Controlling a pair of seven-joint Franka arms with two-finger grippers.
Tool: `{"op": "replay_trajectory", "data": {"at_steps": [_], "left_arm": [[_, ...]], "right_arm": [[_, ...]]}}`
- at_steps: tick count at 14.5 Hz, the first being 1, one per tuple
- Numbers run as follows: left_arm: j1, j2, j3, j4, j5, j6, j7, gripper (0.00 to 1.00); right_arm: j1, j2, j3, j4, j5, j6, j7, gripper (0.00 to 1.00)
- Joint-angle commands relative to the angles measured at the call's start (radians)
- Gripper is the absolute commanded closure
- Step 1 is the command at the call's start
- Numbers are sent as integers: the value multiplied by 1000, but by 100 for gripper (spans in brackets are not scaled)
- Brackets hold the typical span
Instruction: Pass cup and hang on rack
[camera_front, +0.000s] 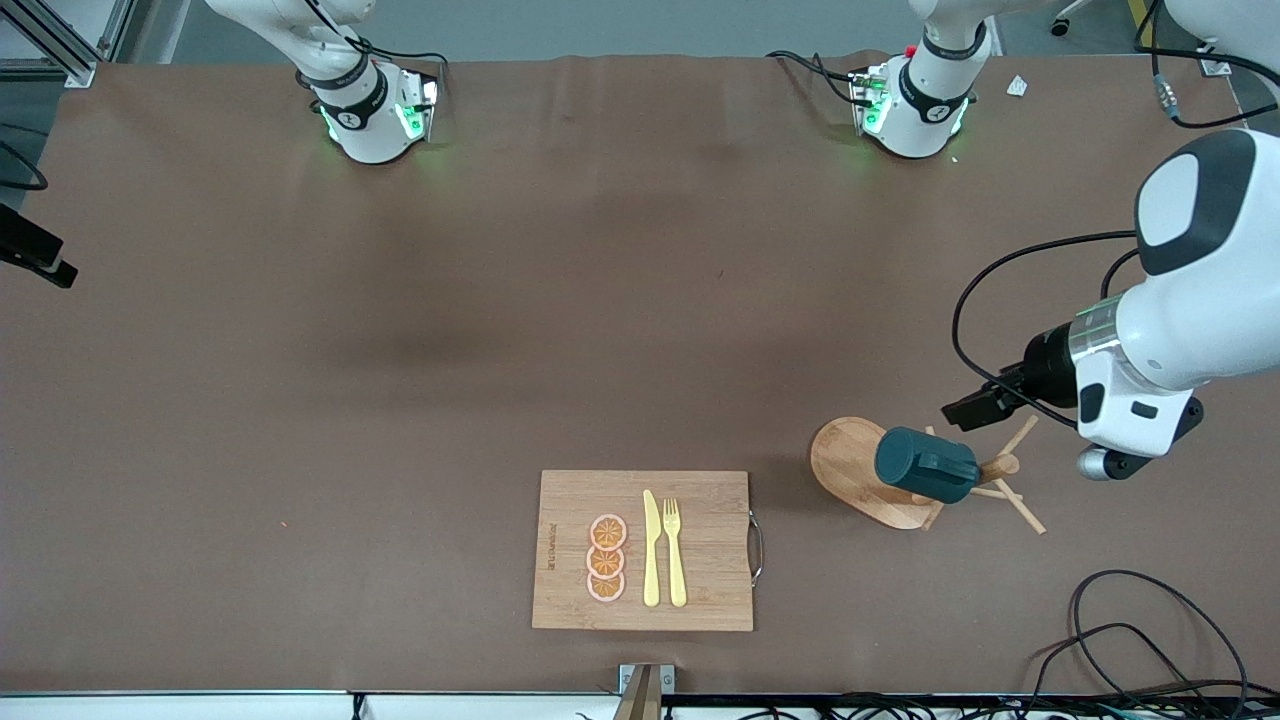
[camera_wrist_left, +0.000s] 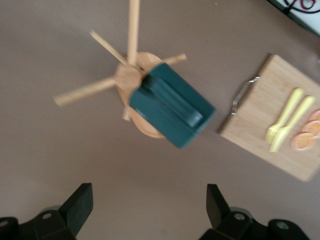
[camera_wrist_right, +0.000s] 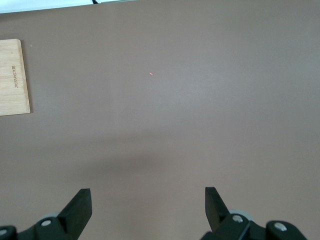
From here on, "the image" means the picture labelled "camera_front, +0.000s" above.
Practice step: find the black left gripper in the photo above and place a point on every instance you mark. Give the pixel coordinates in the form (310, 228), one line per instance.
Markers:
(1046, 369)

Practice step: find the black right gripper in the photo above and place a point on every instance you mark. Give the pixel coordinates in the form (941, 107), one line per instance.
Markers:
(28, 249)

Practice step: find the teal cup with yellow inside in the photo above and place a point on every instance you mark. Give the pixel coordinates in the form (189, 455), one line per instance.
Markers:
(925, 465)

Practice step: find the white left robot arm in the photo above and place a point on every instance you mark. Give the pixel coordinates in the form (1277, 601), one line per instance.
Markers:
(1180, 330)

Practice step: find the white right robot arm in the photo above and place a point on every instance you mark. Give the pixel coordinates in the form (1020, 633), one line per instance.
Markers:
(365, 130)

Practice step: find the wooden mug rack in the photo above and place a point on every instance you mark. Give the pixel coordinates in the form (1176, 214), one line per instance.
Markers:
(845, 465)

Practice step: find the bamboo cutting board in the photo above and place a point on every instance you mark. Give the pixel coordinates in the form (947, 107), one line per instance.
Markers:
(710, 560)

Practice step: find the small white paper tag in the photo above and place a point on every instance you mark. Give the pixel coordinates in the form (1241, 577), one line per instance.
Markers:
(1017, 86)

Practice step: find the yellow plastic fork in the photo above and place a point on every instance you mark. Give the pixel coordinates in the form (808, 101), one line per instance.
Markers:
(676, 560)

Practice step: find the yellow plastic knife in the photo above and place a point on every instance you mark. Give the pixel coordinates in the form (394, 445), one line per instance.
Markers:
(651, 550)

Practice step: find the orange slice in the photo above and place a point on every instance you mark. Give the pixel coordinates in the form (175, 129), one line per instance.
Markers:
(605, 590)
(605, 562)
(608, 532)

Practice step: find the aluminium frame profile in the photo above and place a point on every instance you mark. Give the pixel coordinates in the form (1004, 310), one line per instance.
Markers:
(70, 60)
(1215, 65)

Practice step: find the aluminium camera mount post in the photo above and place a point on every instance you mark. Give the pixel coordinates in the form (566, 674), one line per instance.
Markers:
(640, 695)

